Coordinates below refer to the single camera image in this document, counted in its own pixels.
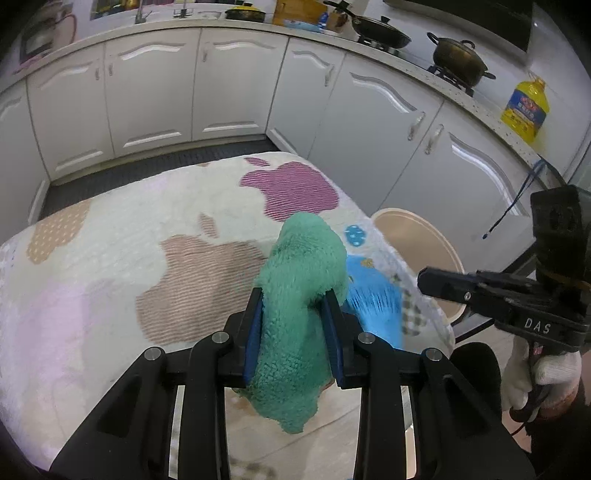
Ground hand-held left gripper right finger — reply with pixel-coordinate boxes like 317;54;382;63
321;288;543;480

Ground black range hood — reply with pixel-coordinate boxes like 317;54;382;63
383;0;534;54

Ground dark brass lidded pot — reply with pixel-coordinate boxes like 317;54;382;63
427;31;497;88

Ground dark ribbed floor mat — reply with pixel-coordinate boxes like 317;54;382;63
39;138;284;220

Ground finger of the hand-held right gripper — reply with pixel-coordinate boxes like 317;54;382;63
417;267;541;324

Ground apple print quilted blanket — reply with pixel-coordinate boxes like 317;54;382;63
0;151;455;467

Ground black gas stove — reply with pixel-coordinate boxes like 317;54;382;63
355;37;478;97

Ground white kitchen base cabinets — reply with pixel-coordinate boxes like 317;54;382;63
0;23;561;232

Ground person's right hand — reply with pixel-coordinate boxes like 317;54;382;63
501;340;583;423

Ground beige round plastic bin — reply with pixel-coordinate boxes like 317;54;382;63
372;208;466;324

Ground blue lanyard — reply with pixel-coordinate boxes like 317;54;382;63
482;157;550;241

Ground yellow cooking oil bottle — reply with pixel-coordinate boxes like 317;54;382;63
500;78;551;147

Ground green fluffy cloth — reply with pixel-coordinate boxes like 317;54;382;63
233;212;349;435

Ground shiny metal cooker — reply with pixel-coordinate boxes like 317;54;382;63
18;18;61;58

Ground orange wooden cutting board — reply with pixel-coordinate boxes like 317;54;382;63
272;0;326;27

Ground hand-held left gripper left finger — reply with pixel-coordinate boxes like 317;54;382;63
48;286;264;480

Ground person's right forearm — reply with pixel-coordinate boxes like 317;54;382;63
522;383;591;472

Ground black wok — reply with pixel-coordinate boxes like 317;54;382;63
323;0;413;49

